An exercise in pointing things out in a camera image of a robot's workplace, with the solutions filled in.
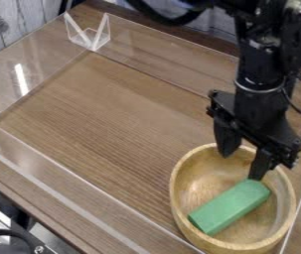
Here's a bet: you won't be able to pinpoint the clear acrylic corner bracket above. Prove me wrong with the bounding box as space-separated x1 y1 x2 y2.
65 12 110 52

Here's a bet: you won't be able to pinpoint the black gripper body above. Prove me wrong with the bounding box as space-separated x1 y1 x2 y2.
207 87 301 169

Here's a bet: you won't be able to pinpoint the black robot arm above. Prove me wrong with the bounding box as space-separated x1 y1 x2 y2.
192 0 301 181

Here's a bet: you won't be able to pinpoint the round wooden bowl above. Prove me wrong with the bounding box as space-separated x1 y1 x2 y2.
169 144 296 254

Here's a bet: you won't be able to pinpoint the black metal mount bracket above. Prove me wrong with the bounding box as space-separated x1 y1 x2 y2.
10 220 55 254

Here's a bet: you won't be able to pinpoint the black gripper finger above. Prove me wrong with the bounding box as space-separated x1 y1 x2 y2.
215 117 241 158
248 148 276 181

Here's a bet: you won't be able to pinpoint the clear acrylic enclosure walls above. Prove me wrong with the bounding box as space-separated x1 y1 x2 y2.
0 11 301 254

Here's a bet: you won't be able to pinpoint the green rectangular block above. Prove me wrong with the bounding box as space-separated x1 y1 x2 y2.
188 180 271 235

